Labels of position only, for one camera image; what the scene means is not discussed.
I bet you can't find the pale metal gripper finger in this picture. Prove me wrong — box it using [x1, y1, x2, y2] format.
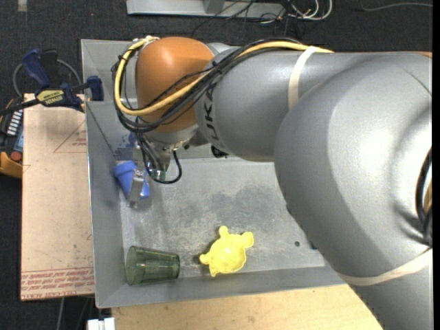
[129, 170, 146, 208]

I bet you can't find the blue plastic cup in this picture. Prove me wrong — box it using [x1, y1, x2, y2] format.
[113, 160, 151, 201]

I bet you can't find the grey metal bin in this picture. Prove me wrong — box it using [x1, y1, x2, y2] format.
[80, 38, 349, 309]

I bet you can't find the green clear plastic cup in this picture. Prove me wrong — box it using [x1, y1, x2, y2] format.
[124, 245, 181, 286]

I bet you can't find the brown cardboard board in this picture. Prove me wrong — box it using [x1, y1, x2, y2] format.
[20, 92, 96, 302]

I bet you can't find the yellow turtle toy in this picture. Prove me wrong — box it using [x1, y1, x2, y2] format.
[199, 225, 255, 278]

